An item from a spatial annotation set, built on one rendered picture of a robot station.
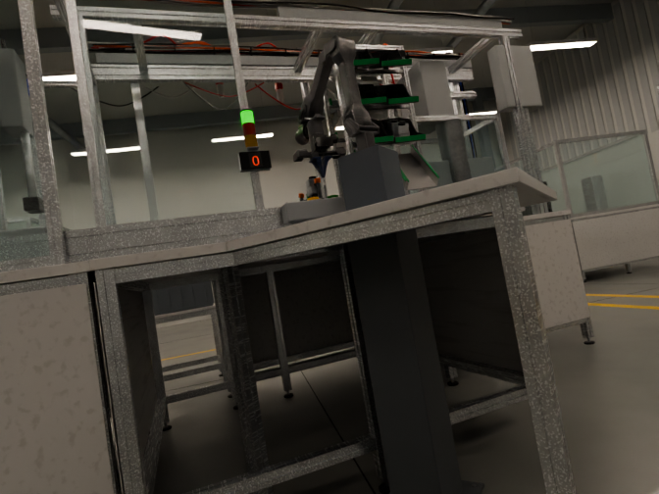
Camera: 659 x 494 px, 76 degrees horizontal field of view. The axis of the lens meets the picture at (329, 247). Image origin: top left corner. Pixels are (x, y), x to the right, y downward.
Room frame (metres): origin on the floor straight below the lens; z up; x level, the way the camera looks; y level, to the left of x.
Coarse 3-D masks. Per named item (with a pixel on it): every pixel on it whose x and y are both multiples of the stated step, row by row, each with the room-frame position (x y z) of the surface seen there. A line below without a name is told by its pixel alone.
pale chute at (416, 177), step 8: (416, 152) 1.80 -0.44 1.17; (400, 160) 1.81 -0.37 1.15; (408, 160) 1.81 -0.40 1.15; (416, 160) 1.81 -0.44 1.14; (424, 160) 1.74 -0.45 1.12; (400, 168) 1.77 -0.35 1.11; (408, 168) 1.77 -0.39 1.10; (416, 168) 1.77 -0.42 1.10; (424, 168) 1.75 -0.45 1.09; (408, 176) 1.72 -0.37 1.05; (416, 176) 1.72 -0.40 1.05; (424, 176) 1.72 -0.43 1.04; (432, 176) 1.68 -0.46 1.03; (408, 184) 1.63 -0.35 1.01; (416, 184) 1.67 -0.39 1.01; (424, 184) 1.67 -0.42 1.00; (432, 184) 1.67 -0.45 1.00
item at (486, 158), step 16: (432, 128) 2.51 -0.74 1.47; (464, 128) 2.59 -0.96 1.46; (480, 128) 2.63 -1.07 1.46; (496, 128) 2.68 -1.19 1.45; (400, 144) 2.59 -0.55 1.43; (432, 144) 2.50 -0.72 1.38; (448, 144) 2.54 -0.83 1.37; (480, 144) 2.62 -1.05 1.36; (496, 144) 2.67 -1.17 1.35; (432, 160) 2.50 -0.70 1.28; (448, 160) 2.54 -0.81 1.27; (480, 160) 2.62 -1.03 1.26; (496, 160) 2.66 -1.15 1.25; (448, 176) 2.53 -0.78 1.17; (416, 192) 2.52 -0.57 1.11
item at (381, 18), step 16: (288, 16) 2.17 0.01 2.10; (304, 16) 2.20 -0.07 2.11; (320, 16) 2.23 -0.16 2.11; (336, 16) 2.26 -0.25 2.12; (352, 16) 2.30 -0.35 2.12; (368, 16) 2.33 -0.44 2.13; (384, 16) 2.37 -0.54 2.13; (400, 16) 2.40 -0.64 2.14; (416, 16) 2.44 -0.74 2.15; (432, 16) 2.48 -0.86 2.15; (256, 64) 2.60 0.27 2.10; (272, 64) 2.63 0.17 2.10; (288, 64) 2.67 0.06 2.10; (448, 64) 3.11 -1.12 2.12
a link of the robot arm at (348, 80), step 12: (336, 36) 1.27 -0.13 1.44; (336, 48) 1.28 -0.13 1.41; (348, 48) 1.29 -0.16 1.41; (336, 60) 1.30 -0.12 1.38; (348, 60) 1.29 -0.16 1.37; (348, 72) 1.29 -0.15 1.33; (348, 84) 1.28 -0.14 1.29; (348, 96) 1.29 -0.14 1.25; (360, 96) 1.30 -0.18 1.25; (348, 108) 1.29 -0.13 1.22; (360, 108) 1.29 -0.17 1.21; (360, 120) 1.27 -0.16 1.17
